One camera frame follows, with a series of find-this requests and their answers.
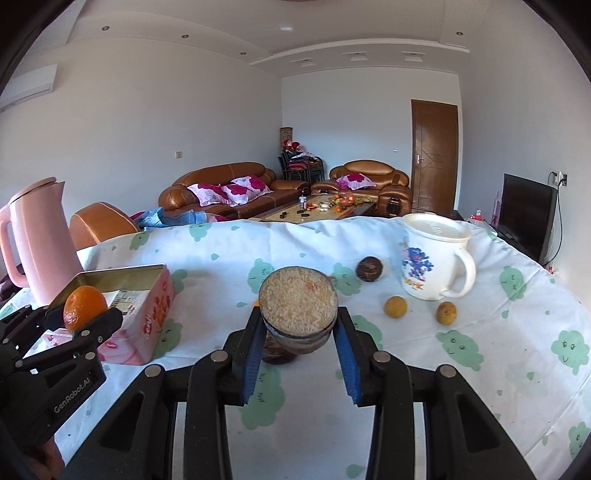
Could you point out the brown wooden door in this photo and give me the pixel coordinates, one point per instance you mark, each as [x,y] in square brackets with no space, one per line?
[434,157]

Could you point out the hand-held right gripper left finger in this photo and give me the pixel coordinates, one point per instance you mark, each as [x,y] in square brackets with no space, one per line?
[251,364]

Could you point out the wooden coffee table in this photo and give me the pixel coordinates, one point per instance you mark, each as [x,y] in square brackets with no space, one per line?
[318,214]

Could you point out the white wall socket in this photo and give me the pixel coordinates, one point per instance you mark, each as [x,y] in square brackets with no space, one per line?
[560,178]

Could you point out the person's left hand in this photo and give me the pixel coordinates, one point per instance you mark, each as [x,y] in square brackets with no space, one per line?
[46,459]

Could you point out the brown leather sofa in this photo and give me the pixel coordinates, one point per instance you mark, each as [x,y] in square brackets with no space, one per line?
[212,175]

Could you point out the orange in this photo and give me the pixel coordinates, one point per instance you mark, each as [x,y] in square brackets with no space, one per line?
[85,304]

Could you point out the stacked dark chairs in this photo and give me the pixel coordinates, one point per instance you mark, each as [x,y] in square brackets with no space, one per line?
[300,170]

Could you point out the pink metal tin box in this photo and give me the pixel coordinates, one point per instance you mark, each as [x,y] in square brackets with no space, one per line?
[157,318]

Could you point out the dark passion fruit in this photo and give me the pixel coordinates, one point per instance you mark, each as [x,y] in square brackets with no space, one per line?
[369,269]

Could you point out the blue plaid cloth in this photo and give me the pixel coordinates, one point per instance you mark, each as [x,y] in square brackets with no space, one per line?
[152,218]

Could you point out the white air conditioner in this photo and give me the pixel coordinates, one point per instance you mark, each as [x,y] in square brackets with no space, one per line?
[27,87]

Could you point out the brown leather stool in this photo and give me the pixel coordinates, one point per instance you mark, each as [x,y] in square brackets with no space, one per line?
[101,224]

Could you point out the brown leather armchair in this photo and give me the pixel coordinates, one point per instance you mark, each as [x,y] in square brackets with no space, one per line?
[369,168]

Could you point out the tall patterned vase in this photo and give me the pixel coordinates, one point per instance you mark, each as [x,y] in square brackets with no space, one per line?
[286,137]

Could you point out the white mug lid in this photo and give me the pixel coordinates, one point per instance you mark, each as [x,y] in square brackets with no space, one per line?
[436,227]

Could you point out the pink floral pillow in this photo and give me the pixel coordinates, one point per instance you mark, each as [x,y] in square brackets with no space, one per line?
[244,187]
[207,194]
[355,181]

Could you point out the black television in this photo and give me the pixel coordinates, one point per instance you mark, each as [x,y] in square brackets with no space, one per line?
[528,217]

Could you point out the pink electric kettle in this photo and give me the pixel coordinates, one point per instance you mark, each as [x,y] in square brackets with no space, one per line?
[41,240]

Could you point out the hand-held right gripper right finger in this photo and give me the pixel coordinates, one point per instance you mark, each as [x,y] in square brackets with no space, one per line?
[349,369]

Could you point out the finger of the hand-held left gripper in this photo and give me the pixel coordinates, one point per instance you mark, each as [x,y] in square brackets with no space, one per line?
[104,324]
[27,321]

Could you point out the white printed mug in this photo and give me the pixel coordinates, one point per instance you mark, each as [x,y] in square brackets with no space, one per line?
[429,267]

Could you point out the dark television stand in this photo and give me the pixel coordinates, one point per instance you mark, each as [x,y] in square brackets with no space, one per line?
[485,226]

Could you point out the small yellow fruit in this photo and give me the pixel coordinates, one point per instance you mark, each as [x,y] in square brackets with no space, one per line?
[446,314]
[396,307]

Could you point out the white cloud print tablecloth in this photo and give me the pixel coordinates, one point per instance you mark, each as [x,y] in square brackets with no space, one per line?
[485,323]

